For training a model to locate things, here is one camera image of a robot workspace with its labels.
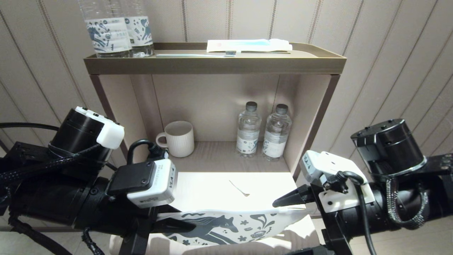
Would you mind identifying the braided left arm cable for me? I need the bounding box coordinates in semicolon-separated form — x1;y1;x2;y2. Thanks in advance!
9;214;107;255

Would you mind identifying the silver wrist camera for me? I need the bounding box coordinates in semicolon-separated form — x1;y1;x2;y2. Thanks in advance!
299;150;375;213
108;159;178;209

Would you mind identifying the black left camera cable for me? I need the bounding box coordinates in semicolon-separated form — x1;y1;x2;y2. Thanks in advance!
127;139;168;163

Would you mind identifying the braided right arm cable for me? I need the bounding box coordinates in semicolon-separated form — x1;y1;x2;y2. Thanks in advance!
386;176;429;231

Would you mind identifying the small clear water bottle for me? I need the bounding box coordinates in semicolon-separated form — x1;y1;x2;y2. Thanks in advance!
236;101;262;158
262;104;292;162

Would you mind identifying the black right camera cable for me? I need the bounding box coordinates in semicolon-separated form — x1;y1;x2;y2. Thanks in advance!
336;171;375;255

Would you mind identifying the blue horse print bag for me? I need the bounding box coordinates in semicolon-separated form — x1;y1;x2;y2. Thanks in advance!
156;208;308;247

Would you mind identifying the large clear water bottle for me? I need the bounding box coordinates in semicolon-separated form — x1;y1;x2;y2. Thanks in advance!
79;0;132;58
120;0;155;57

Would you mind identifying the white ribbed mug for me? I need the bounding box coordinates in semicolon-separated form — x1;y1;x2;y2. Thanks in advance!
156;121;195;158

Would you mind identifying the braided arm cable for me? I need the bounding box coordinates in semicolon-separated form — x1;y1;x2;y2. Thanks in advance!
9;214;107;255
386;176;429;231

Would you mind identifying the white wrapped toothbrush packet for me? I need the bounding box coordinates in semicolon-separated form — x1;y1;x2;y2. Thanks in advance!
207;39;293;53

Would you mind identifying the black camera cable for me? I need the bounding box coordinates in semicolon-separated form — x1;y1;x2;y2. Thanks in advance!
127;139;168;163
336;171;375;255

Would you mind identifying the brown open shelf unit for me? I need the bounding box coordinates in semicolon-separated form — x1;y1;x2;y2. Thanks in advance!
84;42;347;181

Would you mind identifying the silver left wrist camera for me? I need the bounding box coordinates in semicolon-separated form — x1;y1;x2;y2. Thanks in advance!
108;159;178;209

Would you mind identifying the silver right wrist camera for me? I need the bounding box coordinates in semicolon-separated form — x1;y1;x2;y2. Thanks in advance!
299;150;375;213

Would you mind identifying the light blue toothbrush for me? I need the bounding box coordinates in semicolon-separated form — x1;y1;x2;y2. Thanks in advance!
156;51;237;58

